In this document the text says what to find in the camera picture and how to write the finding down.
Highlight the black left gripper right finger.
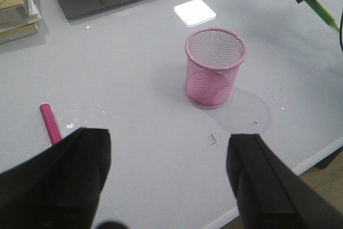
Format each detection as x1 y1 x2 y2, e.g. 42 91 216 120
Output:
226 134 342 228

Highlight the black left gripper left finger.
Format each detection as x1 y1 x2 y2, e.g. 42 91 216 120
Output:
1 128 111 228

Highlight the green highlighter pen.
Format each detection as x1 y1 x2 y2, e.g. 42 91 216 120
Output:
304 0 340 32

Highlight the pink highlighter pen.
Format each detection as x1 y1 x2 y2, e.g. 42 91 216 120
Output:
40 103 62 145

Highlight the pink mesh pen holder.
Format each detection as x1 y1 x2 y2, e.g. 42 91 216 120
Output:
185 28 247 109

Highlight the bottom cream book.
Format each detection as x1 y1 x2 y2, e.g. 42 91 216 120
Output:
1 22 38 43

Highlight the cream book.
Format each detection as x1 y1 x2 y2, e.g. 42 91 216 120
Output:
1 22 38 43
1 0 42 29

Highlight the middle cream book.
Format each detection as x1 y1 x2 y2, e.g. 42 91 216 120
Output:
1 0 42 29

